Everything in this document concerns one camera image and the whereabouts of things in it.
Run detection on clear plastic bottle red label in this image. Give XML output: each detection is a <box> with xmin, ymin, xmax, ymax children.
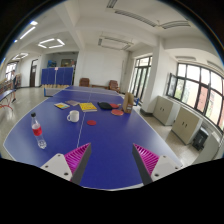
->
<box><xmin>31</xmin><ymin>112</ymin><xmax>47</xmax><ymax>149</ymax></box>

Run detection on yellow book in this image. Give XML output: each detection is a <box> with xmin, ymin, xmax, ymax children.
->
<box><xmin>79</xmin><ymin>103</ymin><xmax>97</xmax><ymax>112</ymax></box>

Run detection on brown paper bag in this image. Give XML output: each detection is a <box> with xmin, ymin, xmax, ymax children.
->
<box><xmin>122</xmin><ymin>92</ymin><xmax>134</xmax><ymax>113</ymax></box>

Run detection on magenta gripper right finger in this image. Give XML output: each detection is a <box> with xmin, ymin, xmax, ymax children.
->
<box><xmin>132</xmin><ymin>143</ymin><xmax>183</xmax><ymax>185</ymax></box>

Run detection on brown armchair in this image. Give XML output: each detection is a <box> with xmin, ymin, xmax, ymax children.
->
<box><xmin>109</xmin><ymin>80</ymin><xmax>120</xmax><ymax>93</ymax></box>
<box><xmin>79</xmin><ymin>78</ymin><xmax>90</xmax><ymax>87</ymax></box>

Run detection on near beige cabinet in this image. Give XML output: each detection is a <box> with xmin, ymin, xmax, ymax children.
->
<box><xmin>172</xmin><ymin>107</ymin><xmax>202</xmax><ymax>145</ymax></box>

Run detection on beige cabinet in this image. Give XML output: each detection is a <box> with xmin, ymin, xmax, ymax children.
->
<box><xmin>153</xmin><ymin>96</ymin><xmax>180</xmax><ymax>126</ymax></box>
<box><xmin>172</xmin><ymin>107</ymin><xmax>202</xmax><ymax>145</ymax></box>

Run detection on grey brown notebook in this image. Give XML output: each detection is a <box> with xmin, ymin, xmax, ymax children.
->
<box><xmin>65</xmin><ymin>100</ymin><xmax>80</xmax><ymax>106</ymax></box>

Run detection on white ceramic mug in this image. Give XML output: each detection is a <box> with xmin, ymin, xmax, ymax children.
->
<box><xmin>67</xmin><ymin>110</ymin><xmax>79</xmax><ymax>123</ymax></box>

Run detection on far beige cabinet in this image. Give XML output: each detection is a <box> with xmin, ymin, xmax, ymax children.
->
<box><xmin>153</xmin><ymin>96</ymin><xmax>180</xmax><ymax>126</ymax></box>

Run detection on person in dark clothes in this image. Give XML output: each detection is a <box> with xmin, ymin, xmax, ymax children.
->
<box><xmin>11</xmin><ymin>70</ymin><xmax>18</xmax><ymax>102</ymax></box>

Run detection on left brown armchair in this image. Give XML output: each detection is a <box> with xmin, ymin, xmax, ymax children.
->
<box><xmin>79</xmin><ymin>78</ymin><xmax>90</xmax><ymax>87</ymax></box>

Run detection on black waste bin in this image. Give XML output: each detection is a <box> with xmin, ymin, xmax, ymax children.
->
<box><xmin>192</xmin><ymin>127</ymin><xmax>208</xmax><ymax>150</ymax></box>

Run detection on right brown armchair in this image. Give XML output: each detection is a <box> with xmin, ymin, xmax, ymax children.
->
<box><xmin>109</xmin><ymin>80</ymin><xmax>120</xmax><ymax>93</ymax></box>

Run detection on small colourful booklet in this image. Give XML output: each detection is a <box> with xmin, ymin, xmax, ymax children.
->
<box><xmin>54</xmin><ymin>103</ymin><xmax>70</xmax><ymax>109</ymax></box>

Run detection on blue folded tennis table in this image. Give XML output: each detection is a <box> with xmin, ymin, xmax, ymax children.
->
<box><xmin>41</xmin><ymin>67</ymin><xmax>73</xmax><ymax>85</ymax></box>

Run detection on red round coaster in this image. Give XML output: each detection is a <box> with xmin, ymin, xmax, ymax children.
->
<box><xmin>87</xmin><ymin>120</ymin><xmax>97</xmax><ymax>126</ymax></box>

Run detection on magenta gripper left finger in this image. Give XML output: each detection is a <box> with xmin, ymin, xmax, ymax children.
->
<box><xmin>41</xmin><ymin>143</ymin><xmax>91</xmax><ymax>185</ymax></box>

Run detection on brown door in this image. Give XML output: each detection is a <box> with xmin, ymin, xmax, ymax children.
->
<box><xmin>30</xmin><ymin>59</ymin><xmax>38</xmax><ymax>87</ymax></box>

